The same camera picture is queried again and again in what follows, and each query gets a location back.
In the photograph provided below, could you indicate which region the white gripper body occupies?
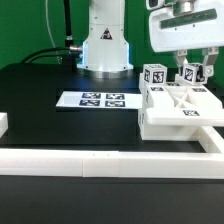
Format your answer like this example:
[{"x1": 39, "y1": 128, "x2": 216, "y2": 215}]
[{"x1": 149, "y1": 0, "x2": 224, "y2": 52}]

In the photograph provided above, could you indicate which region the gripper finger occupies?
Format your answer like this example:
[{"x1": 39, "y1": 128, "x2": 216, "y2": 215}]
[
  {"x1": 201, "y1": 47, "x2": 219, "y2": 78},
  {"x1": 173, "y1": 50, "x2": 188, "y2": 75}
]

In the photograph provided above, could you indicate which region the white chair back frame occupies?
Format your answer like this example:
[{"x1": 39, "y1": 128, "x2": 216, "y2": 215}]
[{"x1": 139, "y1": 74, "x2": 224, "y2": 127}]

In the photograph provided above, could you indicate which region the white chair seat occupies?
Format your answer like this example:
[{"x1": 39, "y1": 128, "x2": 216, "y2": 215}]
[{"x1": 137, "y1": 109, "x2": 205, "y2": 142}]

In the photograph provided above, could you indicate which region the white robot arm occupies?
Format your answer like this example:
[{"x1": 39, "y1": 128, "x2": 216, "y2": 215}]
[{"x1": 79, "y1": 0, "x2": 224, "y2": 77}]

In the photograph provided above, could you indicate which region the white sheet with markers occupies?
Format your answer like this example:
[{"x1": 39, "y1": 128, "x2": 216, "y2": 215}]
[{"x1": 56, "y1": 91, "x2": 142, "y2": 109}]

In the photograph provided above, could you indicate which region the white U-shaped obstacle fence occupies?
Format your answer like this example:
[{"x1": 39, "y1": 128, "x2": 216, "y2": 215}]
[{"x1": 0, "y1": 112, "x2": 224, "y2": 178}]

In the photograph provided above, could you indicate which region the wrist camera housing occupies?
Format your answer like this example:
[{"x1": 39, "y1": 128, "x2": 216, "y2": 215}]
[{"x1": 146, "y1": 0, "x2": 174, "y2": 10}]

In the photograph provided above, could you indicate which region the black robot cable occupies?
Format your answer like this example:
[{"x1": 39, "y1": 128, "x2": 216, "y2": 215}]
[{"x1": 20, "y1": 0, "x2": 84, "y2": 64}]

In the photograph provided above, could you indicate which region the thin white cable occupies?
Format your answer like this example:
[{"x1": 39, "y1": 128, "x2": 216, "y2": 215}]
[{"x1": 45, "y1": 0, "x2": 63, "y2": 64}]

